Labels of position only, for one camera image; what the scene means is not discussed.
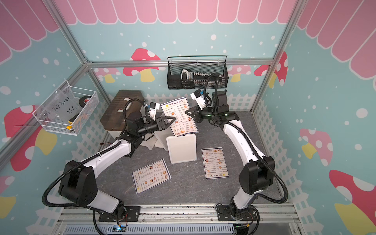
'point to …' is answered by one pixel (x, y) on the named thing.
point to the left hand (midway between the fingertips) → (175, 121)
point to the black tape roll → (83, 100)
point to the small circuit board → (119, 228)
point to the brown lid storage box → (112, 118)
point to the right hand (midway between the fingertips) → (186, 112)
